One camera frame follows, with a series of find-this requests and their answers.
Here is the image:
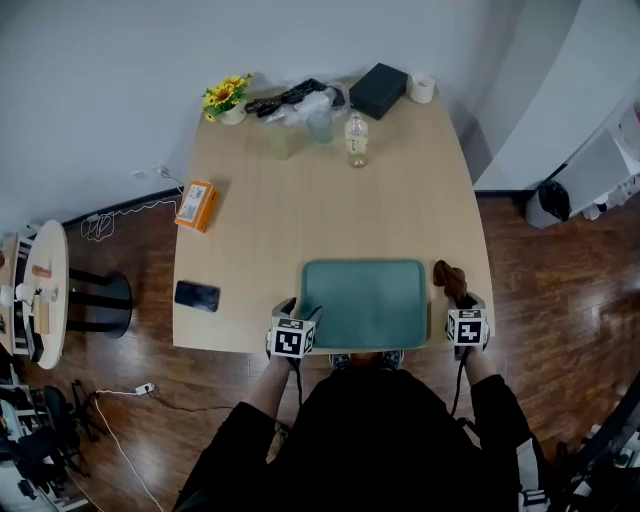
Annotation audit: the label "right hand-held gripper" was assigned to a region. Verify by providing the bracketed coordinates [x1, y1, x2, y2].
[444, 291, 491, 361]

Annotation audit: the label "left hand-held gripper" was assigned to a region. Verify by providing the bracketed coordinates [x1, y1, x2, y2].
[265, 296, 324, 361]

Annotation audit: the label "brown cloth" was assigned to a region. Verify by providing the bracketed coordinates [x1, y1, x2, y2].
[432, 259, 478, 309]

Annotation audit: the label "green plastic tray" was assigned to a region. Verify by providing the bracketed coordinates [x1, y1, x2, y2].
[299, 258, 431, 351]

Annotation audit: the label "person's left forearm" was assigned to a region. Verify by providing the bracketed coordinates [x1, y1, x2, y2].
[242, 352, 296, 420]

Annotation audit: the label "person's right forearm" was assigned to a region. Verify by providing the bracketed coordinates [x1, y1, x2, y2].
[462, 346, 498, 387]

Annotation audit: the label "black smartphone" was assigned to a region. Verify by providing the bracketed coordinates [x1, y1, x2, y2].
[173, 279, 222, 314]

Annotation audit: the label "person's black clothing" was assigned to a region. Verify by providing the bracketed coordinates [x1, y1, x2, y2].
[172, 368, 534, 512]

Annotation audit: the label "grey bin with black bag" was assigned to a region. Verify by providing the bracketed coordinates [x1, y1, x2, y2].
[524, 178, 573, 230]

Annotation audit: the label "orange cardboard box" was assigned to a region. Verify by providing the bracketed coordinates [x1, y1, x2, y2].
[173, 180, 221, 234]

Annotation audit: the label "clear yellow-tinted glass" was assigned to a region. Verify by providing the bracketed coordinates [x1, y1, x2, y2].
[266, 123, 291, 162]

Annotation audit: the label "clear plastic drink bottle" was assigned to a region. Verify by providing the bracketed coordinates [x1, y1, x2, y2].
[344, 112, 370, 169]

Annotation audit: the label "clear green-tinted glass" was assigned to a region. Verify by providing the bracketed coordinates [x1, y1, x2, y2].
[306, 110, 334, 145]

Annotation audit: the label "black tripod stand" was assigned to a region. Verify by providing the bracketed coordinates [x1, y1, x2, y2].
[69, 378, 109, 444]

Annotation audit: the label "black items in plastic bag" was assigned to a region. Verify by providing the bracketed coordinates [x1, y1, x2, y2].
[244, 77, 350, 126]

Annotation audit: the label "white tape roll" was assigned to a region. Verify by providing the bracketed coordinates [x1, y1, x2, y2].
[408, 73, 435, 105]

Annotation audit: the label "sunflower bouquet in white pot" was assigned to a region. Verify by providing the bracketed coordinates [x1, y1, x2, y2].
[201, 72, 254, 126]

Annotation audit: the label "round wooden side table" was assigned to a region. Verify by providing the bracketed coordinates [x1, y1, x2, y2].
[19, 218, 134, 371]

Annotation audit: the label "black rectangular box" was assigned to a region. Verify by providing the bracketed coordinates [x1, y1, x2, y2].
[348, 62, 410, 121]

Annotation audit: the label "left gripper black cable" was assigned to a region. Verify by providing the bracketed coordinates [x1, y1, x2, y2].
[288, 356, 305, 409]

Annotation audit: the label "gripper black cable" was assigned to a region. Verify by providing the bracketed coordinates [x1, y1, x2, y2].
[448, 347, 474, 420]
[288, 356, 305, 409]

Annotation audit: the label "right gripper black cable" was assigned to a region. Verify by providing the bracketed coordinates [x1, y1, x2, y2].
[448, 347, 474, 420]

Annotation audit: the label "white coiled cable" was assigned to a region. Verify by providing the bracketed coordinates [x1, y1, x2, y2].
[79, 164, 185, 244]

